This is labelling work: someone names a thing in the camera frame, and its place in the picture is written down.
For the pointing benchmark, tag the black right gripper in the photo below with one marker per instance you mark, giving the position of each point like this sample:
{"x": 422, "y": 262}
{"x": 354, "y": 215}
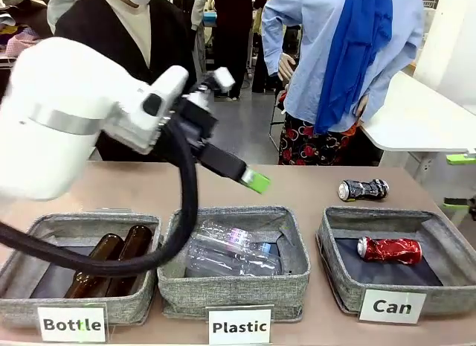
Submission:
{"x": 473, "y": 206}

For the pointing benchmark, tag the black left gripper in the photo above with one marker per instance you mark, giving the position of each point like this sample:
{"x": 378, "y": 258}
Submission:
{"x": 219, "y": 160}

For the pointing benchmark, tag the crushed clear plastic bottle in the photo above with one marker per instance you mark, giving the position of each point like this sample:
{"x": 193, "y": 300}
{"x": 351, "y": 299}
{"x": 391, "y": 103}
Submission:
{"x": 234, "y": 234}

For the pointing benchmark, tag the crushed red soda can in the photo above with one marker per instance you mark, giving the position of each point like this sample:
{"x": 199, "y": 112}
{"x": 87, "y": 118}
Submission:
{"x": 394, "y": 251}

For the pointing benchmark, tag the brown glass bottle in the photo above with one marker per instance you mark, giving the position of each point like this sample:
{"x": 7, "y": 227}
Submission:
{"x": 135, "y": 242}
{"x": 106, "y": 247}

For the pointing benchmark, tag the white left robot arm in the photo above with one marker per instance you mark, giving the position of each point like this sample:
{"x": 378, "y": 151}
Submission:
{"x": 56, "y": 137}

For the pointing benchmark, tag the crushed black soda can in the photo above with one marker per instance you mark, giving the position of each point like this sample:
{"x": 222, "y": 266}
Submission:
{"x": 366, "y": 189}

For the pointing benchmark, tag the grey fabric basket plastic label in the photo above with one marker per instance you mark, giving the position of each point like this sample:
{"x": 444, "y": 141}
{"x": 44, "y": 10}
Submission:
{"x": 230, "y": 294}

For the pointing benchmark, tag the grey fabric basket can label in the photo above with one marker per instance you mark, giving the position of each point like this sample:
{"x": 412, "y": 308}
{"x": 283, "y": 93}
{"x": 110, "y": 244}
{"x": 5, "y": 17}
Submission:
{"x": 446, "y": 297}

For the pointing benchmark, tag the white Can label sign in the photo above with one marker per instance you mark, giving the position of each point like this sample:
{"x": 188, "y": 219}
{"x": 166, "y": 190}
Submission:
{"x": 392, "y": 307}

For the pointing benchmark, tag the grey fabric basket bottle label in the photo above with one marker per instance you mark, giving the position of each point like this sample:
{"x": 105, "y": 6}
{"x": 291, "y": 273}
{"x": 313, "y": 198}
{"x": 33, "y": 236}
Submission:
{"x": 74, "y": 312}

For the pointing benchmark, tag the floral black red skirt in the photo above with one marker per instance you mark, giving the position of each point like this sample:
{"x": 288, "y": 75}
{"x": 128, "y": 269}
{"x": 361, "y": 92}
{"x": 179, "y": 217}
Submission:
{"x": 297, "y": 145}

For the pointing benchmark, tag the large white table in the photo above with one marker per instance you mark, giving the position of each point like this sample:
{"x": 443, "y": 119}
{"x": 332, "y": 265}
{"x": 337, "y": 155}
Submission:
{"x": 416, "y": 119}

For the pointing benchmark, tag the mannequin right hand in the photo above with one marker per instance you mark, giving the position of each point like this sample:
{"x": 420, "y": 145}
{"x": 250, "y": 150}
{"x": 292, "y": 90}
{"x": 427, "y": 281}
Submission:
{"x": 285, "y": 67}

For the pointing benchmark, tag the mannequin hand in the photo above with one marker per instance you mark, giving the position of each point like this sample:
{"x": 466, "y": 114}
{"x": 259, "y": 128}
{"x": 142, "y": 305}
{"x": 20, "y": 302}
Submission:
{"x": 285, "y": 67}
{"x": 362, "y": 106}

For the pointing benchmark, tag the mannequin left hand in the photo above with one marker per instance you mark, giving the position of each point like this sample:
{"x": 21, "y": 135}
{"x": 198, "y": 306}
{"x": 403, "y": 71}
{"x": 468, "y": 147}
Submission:
{"x": 362, "y": 106}

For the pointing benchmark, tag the light blue mannequin shirt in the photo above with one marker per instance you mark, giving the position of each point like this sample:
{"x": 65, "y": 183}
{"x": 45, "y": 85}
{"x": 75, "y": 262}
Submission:
{"x": 308, "y": 63}

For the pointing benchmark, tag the background person in dark clothes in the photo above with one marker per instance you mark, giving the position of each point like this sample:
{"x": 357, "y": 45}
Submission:
{"x": 238, "y": 44}

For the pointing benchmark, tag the white Plastic label sign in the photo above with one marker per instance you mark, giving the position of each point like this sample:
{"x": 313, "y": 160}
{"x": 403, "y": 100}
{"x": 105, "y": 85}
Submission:
{"x": 240, "y": 326}

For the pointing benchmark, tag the blue scarf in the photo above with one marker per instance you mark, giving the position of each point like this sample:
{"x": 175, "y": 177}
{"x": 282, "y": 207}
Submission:
{"x": 353, "y": 56}

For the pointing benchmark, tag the person in black cardigan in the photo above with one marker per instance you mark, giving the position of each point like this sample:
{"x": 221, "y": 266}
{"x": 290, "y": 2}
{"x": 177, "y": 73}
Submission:
{"x": 111, "y": 29}

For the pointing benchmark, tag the white Bottle label sign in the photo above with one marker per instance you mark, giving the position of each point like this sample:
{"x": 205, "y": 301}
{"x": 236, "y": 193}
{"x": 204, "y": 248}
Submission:
{"x": 72, "y": 323}

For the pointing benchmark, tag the grey jacket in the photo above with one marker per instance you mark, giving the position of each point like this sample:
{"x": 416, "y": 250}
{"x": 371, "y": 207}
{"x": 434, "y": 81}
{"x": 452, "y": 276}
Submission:
{"x": 61, "y": 7}

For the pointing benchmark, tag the pile of colourful clothes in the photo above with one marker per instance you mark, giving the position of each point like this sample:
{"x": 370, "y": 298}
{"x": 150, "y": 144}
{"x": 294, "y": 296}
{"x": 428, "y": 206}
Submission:
{"x": 18, "y": 37}

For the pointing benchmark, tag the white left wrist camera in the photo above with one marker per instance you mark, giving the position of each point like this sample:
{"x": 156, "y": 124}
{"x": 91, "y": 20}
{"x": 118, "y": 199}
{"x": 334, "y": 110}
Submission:
{"x": 222, "y": 79}

